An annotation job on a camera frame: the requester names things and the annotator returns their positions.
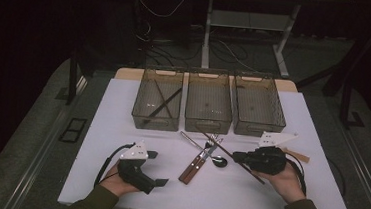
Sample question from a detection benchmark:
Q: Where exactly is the hanging white cable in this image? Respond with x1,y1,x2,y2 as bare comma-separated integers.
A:
134,0,187,20

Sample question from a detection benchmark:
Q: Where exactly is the knife with wooden handle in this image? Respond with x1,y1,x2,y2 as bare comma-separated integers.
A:
182,134,225,189

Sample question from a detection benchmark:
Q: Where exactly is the fork with wooden handle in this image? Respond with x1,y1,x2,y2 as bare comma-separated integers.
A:
177,130,219,185

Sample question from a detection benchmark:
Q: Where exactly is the transparent brown plastic bin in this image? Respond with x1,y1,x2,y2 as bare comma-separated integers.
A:
129,63,185,133
182,67,236,136
229,70,291,140

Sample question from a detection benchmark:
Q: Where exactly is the black stand post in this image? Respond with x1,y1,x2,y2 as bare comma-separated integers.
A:
337,80,370,132

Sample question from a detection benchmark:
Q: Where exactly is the white floor cable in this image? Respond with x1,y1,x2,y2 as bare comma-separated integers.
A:
214,39,262,74

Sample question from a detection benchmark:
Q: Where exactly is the person's left hand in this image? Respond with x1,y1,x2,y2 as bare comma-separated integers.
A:
99,161,143,199

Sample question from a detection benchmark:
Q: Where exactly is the black chopstick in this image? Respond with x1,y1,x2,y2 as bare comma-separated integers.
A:
142,84,183,129

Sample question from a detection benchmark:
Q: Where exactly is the metal floor rail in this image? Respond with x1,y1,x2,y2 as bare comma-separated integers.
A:
329,119,371,209
8,70,88,209

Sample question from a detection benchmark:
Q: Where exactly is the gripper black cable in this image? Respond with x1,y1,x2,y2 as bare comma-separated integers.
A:
94,139,137,192
281,150,310,197

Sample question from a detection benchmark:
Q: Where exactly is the tangle of black floor cables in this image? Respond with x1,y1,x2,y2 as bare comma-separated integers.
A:
142,35,204,70

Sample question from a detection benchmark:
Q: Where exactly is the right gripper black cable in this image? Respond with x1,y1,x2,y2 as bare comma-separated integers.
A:
281,150,310,197

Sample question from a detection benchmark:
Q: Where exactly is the person's right hand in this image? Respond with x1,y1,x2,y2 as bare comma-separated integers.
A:
250,158,309,206

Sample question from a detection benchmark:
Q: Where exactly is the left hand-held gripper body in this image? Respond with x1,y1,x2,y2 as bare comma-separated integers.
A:
114,138,160,195

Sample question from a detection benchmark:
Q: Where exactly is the thin black cable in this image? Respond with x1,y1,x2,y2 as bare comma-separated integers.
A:
325,157,351,198

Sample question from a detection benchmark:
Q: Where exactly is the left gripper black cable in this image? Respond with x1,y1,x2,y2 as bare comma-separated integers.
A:
94,139,137,192

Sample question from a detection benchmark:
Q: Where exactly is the white metal desk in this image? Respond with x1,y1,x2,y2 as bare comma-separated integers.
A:
188,0,352,84

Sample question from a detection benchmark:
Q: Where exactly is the metal spoon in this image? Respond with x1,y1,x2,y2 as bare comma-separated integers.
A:
177,130,231,169

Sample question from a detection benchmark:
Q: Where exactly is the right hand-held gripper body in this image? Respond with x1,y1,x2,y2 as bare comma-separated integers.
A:
243,128,300,177

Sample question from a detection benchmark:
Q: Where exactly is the small wooden spoon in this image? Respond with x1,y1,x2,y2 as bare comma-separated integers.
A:
280,146,311,163

